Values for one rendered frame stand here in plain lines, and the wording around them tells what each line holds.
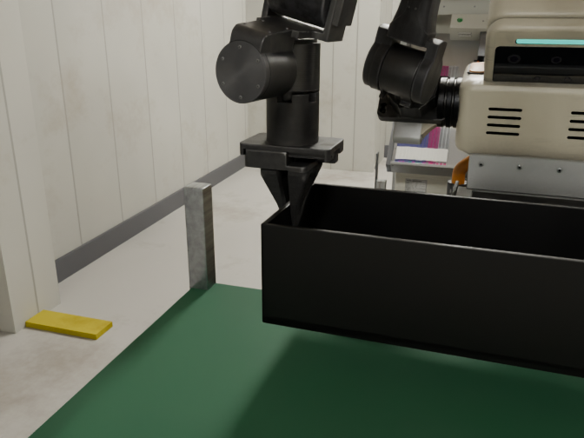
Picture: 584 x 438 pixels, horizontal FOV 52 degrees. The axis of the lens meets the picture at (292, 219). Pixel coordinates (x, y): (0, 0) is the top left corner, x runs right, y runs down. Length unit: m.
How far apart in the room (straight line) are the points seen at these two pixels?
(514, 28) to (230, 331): 0.59
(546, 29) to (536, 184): 0.25
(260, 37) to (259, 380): 0.35
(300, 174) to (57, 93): 2.66
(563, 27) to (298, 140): 0.47
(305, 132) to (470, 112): 0.46
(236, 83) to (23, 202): 2.28
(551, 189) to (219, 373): 0.63
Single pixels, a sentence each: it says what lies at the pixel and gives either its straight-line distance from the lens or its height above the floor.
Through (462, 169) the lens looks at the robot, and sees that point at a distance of 1.55.
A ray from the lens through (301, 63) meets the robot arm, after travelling 0.62.
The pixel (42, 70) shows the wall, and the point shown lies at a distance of 3.15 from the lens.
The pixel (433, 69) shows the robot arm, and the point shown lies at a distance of 0.95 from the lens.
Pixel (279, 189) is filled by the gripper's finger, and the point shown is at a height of 1.14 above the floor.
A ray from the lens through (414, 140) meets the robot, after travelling 1.07.
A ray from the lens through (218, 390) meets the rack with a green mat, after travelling 0.65.
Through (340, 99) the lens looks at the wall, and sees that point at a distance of 5.19.
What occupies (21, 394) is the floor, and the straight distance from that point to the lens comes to 2.48.
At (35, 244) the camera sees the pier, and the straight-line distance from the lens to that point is 2.89.
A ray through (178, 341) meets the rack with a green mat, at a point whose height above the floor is 0.95.
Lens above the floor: 1.32
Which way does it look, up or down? 19 degrees down
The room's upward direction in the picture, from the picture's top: straight up
